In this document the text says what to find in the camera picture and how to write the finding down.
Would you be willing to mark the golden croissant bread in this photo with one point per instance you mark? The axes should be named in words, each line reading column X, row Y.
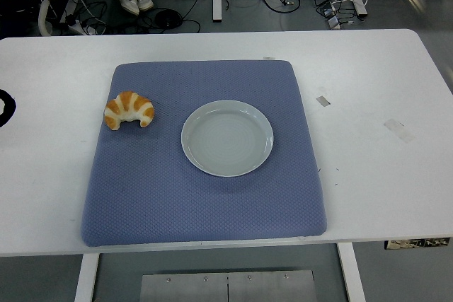
column 127, row 105

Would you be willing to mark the white table leg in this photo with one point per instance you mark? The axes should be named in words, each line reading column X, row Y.
column 86, row 277
column 352, row 273

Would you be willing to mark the white power strip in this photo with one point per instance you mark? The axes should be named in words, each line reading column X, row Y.
column 76, row 28

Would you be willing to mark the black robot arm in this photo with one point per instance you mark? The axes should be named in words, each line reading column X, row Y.
column 6, row 118

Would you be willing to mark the white chair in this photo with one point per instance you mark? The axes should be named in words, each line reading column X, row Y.
column 43, row 15

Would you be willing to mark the grey power adapter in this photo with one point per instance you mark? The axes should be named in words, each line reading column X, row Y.
column 333, row 23

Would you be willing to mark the clear tape strip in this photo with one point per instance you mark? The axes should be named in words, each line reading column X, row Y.
column 400, row 130

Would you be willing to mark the blue quilted mat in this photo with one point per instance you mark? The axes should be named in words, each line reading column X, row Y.
column 177, row 206

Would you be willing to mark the light grey round plate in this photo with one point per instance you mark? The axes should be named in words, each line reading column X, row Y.
column 226, row 139

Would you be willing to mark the small grey tape piece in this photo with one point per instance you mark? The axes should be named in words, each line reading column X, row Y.
column 323, row 101

